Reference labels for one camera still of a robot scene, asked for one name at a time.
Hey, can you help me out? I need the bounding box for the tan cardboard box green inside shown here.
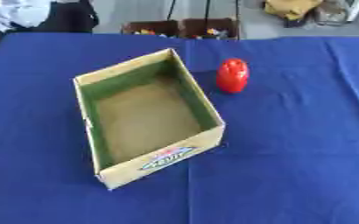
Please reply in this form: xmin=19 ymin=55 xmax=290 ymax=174
xmin=72 ymin=47 xmax=228 ymax=191

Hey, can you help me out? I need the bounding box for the brown box of toys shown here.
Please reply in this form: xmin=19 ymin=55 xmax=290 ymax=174
xmin=178 ymin=17 xmax=241 ymax=40
xmin=119 ymin=19 xmax=181 ymax=38

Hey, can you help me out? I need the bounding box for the red toy pepper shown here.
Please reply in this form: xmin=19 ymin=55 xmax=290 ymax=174
xmin=215 ymin=58 xmax=252 ymax=95

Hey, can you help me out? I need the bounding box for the black tripod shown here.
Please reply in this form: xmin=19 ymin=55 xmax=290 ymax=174
xmin=165 ymin=0 xmax=241 ymax=22

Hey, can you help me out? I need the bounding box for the yellow bag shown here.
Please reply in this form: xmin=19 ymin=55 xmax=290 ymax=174
xmin=262 ymin=0 xmax=324 ymax=21

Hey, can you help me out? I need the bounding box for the person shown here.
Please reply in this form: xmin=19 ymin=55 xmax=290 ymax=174
xmin=0 ymin=0 xmax=100 ymax=56

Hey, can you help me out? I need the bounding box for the grey chair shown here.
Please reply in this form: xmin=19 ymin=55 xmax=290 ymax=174
xmin=313 ymin=0 xmax=359 ymax=26

